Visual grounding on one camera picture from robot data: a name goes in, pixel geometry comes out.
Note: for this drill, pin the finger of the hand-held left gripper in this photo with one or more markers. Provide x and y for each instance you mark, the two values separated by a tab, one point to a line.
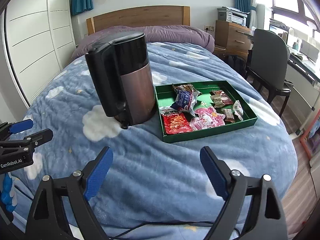
37	137
21	126

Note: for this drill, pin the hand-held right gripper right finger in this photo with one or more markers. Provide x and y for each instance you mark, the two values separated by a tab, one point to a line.
213	172

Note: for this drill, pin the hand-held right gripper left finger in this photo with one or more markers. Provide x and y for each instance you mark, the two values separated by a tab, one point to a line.
98	173

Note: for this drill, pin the green tray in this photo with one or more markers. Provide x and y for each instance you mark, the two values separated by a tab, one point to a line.
207	133

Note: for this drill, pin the pink cartoon character packet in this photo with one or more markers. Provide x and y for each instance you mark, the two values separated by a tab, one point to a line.
207	118

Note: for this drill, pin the small red wafer packet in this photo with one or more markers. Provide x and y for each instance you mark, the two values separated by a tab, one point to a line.
228	115

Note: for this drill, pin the red konjac snack packet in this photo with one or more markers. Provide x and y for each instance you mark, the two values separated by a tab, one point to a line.
176	122

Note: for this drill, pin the clear candy packet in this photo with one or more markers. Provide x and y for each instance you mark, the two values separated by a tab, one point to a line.
238	110

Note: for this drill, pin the small gold candy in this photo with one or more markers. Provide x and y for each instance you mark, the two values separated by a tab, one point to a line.
217	102

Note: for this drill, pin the dark red snack packet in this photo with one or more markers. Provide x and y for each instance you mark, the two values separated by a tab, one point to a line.
226	100

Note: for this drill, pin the dark blue snack packet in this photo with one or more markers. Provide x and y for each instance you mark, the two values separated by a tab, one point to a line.
185	101

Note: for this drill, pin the brown crinkled snack packet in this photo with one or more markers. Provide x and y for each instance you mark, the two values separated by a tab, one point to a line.
183	87

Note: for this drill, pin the person's left hand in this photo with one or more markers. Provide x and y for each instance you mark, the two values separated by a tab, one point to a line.
7	192

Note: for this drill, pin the blue cloud print blanket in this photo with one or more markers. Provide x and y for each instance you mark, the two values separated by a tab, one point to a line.
155	175

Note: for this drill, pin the brown and black electric kettle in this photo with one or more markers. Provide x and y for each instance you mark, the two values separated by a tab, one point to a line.
135	92

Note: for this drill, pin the white wardrobe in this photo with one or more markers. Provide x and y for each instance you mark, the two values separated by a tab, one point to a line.
37	37

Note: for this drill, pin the orange metal rack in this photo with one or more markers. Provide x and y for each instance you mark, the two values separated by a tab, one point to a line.
306	142

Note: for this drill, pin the grey chair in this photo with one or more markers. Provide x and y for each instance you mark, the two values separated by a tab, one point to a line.
268	55

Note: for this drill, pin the wooden cabinet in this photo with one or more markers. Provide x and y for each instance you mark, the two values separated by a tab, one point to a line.
232	38

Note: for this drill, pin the white desk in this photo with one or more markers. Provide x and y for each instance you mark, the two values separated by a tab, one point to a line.
305	67

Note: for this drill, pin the purple pillow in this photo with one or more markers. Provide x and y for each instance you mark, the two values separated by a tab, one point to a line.
170	36

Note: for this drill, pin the white printer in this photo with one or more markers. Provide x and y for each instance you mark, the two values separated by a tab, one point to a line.
233	16

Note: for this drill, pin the wooden headboard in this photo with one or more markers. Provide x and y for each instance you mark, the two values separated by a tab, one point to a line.
140	17

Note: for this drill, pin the wall outlet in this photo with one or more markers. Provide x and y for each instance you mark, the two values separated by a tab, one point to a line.
209	28

